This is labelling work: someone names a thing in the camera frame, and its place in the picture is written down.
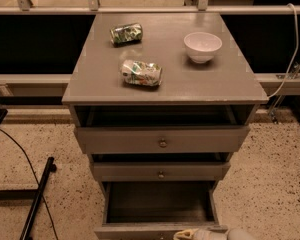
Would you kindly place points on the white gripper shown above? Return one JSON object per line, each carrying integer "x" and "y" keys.
{"x": 208, "y": 235}

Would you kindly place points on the black stand leg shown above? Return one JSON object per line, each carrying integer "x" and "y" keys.
{"x": 38, "y": 196}

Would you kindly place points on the crushed white green can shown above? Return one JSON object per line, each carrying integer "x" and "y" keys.
{"x": 141, "y": 73}

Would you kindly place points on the grey bottom drawer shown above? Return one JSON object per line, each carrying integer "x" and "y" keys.
{"x": 157, "y": 210}

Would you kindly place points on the grey wooden drawer cabinet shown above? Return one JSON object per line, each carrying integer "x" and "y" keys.
{"x": 220, "y": 92}

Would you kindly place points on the grey middle drawer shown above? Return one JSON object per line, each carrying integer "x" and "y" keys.
{"x": 159, "y": 171}

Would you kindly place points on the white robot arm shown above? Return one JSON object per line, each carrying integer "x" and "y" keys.
{"x": 238, "y": 234}

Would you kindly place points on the grey drawer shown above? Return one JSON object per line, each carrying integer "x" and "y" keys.
{"x": 140, "y": 140}
{"x": 157, "y": 210}
{"x": 159, "y": 171}

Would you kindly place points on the metal railing frame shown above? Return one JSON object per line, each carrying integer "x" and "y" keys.
{"x": 40, "y": 10}

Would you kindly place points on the white bowl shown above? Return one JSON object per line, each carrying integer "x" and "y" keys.
{"x": 202, "y": 47}

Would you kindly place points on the grey top drawer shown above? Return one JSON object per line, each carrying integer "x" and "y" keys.
{"x": 140, "y": 140}

